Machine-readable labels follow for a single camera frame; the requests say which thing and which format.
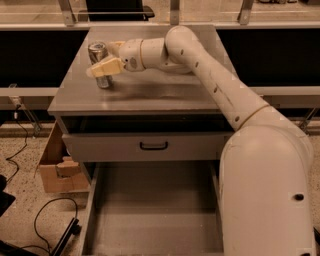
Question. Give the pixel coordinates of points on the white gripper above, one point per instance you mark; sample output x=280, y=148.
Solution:
x=130, y=54

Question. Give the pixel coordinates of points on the silver redbull can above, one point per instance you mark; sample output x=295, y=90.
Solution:
x=97, y=51

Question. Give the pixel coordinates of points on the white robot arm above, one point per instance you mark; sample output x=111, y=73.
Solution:
x=263, y=176

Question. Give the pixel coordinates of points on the grey drawer cabinet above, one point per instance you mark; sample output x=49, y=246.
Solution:
x=138, y=102

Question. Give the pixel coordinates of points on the grey top drawer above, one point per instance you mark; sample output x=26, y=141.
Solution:
x=133, y=147

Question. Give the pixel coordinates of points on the grey open middle drawer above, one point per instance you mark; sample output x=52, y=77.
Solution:
x=152, y=209

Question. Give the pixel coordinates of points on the black office chair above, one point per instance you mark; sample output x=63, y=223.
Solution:
x=115, y=10

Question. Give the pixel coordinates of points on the cardboard box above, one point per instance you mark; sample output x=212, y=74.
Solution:
x=59, y=172

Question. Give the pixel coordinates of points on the black stand leg left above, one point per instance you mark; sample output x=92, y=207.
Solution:
x=73, y=228

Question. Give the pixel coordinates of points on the black drawer handle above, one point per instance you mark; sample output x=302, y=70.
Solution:
x=153, y=147

